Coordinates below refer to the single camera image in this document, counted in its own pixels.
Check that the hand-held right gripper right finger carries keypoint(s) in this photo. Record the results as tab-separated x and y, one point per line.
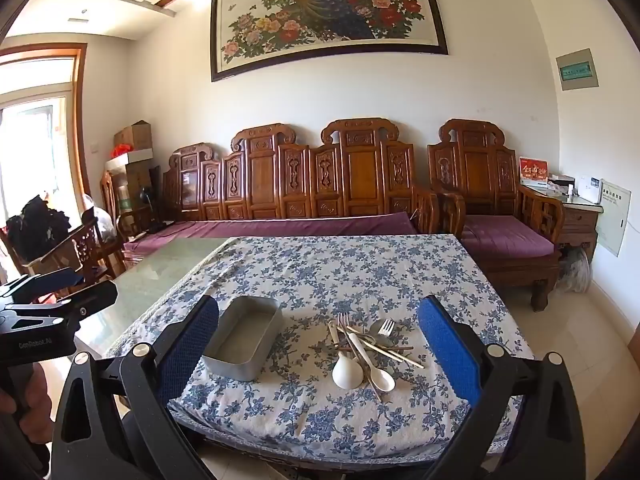
447	350

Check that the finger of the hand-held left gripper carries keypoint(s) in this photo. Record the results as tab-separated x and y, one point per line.
95	297
55	280

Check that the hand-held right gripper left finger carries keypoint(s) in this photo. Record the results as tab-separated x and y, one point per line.
190	350

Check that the beige chopstick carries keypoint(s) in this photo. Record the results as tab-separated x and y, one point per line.
333	328
409	361

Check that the brown chopstick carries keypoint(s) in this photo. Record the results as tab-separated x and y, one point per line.
390	351
402	347

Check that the grey metal tray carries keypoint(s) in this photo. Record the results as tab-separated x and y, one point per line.
242	342

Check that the silver fork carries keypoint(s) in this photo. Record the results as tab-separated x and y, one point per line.
386	329

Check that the small white spoon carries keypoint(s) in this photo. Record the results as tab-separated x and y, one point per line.
382	381

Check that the large metal spoon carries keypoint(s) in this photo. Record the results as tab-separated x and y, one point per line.
376	332

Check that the large white soup spoon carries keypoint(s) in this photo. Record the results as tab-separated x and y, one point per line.
346	372

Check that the metal fork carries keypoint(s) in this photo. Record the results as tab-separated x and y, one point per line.
344	321

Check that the person's left hand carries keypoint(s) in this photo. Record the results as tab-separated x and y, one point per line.
7	401

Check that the carved wooden chair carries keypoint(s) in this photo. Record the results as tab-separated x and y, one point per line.
85	250

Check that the black clothes pile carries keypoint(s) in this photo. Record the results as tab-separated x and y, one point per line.
37	225

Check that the clear plastic bag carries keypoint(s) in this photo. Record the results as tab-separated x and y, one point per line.
102	220

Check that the tall wooden chair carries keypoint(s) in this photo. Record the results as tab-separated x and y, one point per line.
109	200

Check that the blue floral tablecloth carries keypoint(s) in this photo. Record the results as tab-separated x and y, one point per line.
350	270

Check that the purple armchair cushion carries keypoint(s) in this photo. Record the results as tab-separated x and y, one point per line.
505	235

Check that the white flat box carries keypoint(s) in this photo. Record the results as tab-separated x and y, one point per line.
131	159

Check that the red decoration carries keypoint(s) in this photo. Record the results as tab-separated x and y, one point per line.
121	150

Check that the purple sofa cushion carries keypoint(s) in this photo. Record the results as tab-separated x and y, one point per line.
275	227

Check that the grey plastic bag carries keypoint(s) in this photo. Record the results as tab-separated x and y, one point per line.
575	270

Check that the small cardboard box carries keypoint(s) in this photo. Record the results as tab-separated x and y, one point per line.
134	135

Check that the brown cardboard board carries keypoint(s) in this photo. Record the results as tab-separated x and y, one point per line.
632	342

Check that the wooden side table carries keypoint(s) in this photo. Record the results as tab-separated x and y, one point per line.
580	220

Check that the carved wooden armchair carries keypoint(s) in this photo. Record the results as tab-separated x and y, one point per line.
472	165

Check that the carved wooden sofa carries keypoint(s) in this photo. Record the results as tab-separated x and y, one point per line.
265	175

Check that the red desk calendar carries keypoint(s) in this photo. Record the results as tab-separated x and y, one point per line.
534	170

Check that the tissue box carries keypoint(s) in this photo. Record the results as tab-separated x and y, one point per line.
561	184

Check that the white electrical panel cover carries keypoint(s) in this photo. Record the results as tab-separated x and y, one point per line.
612	217

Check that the white box device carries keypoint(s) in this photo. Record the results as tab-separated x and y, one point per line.
589	190

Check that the ceiling air vent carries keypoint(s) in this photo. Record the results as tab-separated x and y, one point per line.
78	19

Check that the framed peacock painting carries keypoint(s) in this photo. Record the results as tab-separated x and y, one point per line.
325	10

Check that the wooden door frame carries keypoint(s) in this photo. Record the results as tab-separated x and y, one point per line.
80	110

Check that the grey wall box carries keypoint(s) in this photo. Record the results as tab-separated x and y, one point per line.
577	70

